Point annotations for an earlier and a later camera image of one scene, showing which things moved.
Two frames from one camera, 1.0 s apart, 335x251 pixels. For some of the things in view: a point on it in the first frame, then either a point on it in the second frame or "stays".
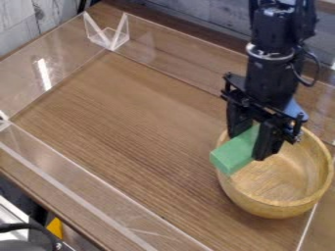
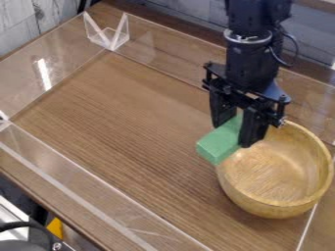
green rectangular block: [236, 152] → [223, 140]
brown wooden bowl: [282, 184] stays
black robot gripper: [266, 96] → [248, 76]
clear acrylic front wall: [82, 199] stays
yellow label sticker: [55, 227] stays
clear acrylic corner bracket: [107, 37] stays
